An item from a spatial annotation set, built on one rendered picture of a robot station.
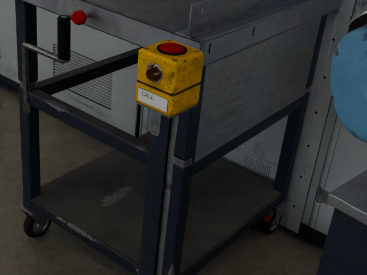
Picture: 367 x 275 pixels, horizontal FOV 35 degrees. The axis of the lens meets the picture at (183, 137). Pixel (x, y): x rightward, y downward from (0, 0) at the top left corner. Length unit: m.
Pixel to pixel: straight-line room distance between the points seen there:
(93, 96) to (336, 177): 1.08
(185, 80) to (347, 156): 0.99
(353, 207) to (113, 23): 0.68
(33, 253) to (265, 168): 0.81
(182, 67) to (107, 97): 1.48
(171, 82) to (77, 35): 1.52
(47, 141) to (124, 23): 1.25
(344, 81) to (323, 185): 1.16
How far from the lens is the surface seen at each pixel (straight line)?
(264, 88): 1.54
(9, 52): 2.82
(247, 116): 1.52
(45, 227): 1.97
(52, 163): 2.34
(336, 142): 1.87
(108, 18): 1.33
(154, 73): 0.94
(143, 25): 1.27
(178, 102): 0.97
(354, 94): 0.79
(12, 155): 2.40
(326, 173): 1.92
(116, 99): 2.37
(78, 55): 2.47
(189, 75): 0.97
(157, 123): 1.02
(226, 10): 1.29
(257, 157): 2.05
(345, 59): 0.80
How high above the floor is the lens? 1.25
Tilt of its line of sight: 29 degrees down
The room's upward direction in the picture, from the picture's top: 7 degrees clockwise
